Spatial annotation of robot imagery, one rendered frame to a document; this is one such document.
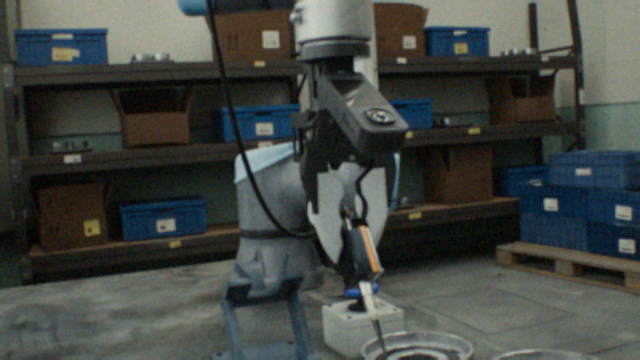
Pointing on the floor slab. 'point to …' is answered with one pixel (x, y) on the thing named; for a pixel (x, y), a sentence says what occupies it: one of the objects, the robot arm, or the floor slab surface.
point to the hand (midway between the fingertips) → (354, 248)
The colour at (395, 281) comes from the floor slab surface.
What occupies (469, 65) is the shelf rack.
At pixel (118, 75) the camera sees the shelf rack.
